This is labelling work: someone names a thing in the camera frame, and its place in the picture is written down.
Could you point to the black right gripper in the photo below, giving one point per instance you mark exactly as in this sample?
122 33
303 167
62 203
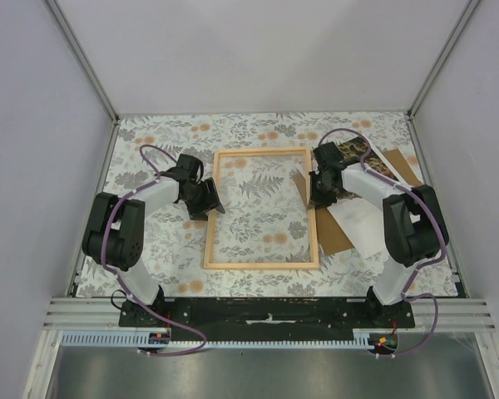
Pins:
315 199

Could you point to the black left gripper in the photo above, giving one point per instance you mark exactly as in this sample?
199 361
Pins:
211 201

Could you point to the clear acrylic sheet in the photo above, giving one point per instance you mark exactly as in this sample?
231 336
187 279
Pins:
265 219

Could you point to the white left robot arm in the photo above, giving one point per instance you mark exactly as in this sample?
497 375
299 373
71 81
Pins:
114 234

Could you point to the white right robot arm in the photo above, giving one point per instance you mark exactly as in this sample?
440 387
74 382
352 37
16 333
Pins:
414 230

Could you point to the landscape photo print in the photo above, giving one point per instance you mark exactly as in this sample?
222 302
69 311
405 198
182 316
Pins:
361 221

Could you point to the brown cardboard backing board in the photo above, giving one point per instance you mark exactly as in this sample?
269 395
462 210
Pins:
331 237

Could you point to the floral patterned table mat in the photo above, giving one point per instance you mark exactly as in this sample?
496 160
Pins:
175 245

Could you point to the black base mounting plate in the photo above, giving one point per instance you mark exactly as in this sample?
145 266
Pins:
225 315

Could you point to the right aluminium frame post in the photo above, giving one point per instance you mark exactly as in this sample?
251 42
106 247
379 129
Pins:
443 56

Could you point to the aluminium frame post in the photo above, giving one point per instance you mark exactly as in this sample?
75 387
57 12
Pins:
81 57
443 56

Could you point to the white slotted cable duct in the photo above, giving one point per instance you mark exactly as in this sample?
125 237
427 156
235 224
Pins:
162 339

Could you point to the aluminium front rail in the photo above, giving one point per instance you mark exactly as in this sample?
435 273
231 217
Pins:
464 315

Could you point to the left aluminium frame post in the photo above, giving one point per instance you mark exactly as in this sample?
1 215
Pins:
81 57

